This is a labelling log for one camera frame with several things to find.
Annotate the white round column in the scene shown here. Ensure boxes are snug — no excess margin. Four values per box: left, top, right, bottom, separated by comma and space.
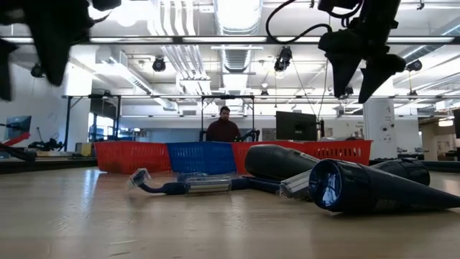
362, 96, 396, 160

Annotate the black overhead frame bar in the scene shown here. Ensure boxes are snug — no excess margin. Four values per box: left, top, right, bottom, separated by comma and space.
0, 35, 460, 45

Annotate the black background rig frame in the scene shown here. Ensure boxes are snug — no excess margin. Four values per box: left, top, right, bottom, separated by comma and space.
199, 94, 256, 142

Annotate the clear cylindrical container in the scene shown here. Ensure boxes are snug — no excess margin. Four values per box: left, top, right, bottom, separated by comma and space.
185, 175, 233, 196

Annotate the blue mesh basket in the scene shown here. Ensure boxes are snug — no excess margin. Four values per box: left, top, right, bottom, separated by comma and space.
165, 141, 237, 176

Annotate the yellow container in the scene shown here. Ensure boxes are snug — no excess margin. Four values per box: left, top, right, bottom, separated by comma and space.
75, 142, 93, 158

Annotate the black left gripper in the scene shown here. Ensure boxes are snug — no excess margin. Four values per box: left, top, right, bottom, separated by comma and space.
0, 0, 93, 102

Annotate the black tube with ribbed cap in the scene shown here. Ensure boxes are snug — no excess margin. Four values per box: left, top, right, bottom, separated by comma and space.
279, 157, 431, 201

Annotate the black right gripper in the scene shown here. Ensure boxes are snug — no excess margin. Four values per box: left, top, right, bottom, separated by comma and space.
318, 0, 407, 104

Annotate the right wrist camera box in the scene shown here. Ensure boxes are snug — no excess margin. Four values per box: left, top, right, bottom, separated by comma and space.
318, 0, 360, 12

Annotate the small blue-screen monitor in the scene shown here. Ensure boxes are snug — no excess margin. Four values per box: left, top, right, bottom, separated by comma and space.
6, 115, 32, 140

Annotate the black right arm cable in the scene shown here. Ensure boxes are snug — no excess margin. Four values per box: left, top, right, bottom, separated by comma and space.
265, 0, 334, 45

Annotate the black tall frame stand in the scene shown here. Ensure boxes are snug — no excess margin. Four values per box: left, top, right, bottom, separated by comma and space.
61, 94, 123, 152

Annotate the red mesh basket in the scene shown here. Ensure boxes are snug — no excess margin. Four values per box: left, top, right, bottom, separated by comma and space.
231, 140, 306, 176
303, 140, 374, 166
93, 140, 172, 174

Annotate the blue razor with clear cap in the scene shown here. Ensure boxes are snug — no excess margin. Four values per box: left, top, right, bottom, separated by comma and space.
126, 168, 188, 196

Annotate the black tube with blue cap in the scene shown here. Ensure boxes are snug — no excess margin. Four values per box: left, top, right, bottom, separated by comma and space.
308, 158, 460, 214

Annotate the dark blue plastic handle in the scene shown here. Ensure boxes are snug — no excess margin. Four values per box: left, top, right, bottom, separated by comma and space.
230, 176, 283, 194

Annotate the black tube with white band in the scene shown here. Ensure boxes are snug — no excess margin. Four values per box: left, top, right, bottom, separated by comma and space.
244, 144, 321, 181

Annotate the person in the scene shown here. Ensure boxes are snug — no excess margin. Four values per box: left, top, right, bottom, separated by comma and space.
205, 106, 242, 142

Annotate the large black monitor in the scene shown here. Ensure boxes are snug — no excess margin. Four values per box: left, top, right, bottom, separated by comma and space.
275, 110, 319, 142

